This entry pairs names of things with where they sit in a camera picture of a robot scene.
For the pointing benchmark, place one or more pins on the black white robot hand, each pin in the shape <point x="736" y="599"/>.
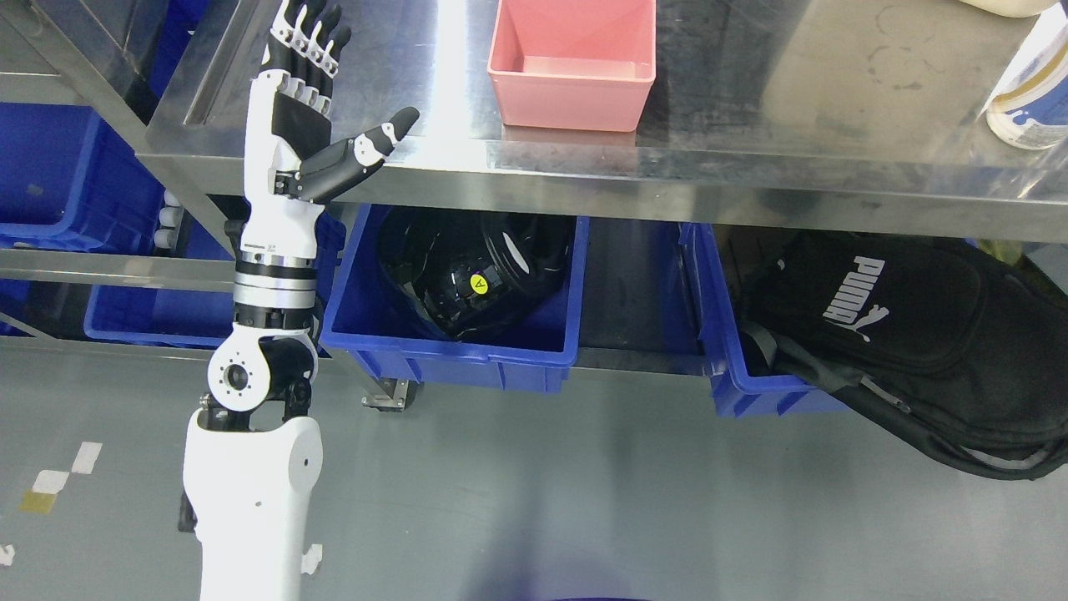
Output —
<point x="289" y="153"/>

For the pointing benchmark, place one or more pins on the pink storage box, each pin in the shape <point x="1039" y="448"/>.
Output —
<point x="575" y="65"/>

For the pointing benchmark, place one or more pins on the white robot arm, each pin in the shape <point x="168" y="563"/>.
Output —
<point x="252" y="453"/>

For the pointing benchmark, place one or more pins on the blue bin with helmet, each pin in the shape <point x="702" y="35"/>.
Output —
<point x="536" y="355"/>

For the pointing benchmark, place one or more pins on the blue bin lower left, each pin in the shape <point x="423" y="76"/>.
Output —
<point x="191" y="318"/>

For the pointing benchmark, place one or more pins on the black helmet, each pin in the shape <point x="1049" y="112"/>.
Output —
<point x="470" y="275"/>

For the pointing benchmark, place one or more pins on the blue bin far left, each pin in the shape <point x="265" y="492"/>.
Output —
<point x="69" y="182"/>

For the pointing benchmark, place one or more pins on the blue bin with bag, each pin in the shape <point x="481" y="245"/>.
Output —
<point x="718" y="261"/>

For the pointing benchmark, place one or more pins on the stainless steel table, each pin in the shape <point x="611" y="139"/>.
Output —
<point x="849" y="115"/>

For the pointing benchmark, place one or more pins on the black Puma bag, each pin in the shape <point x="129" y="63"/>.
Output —
<point x="945" y="347"/>

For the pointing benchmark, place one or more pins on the white blue canister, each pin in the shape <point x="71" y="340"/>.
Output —
<point x="1029" y="108"/>

